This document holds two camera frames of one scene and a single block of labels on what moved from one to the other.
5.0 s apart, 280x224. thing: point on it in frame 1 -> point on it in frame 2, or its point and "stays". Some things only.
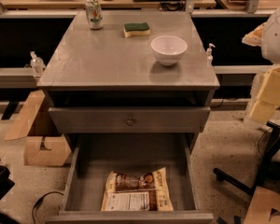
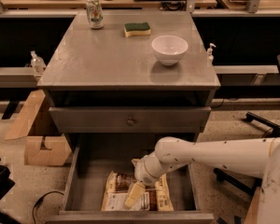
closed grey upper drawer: x=133 y=119 stays
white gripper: x=277 y=36 -> x=142 y=173
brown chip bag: x=147 y=191 stays
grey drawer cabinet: x=129 y=73 stays
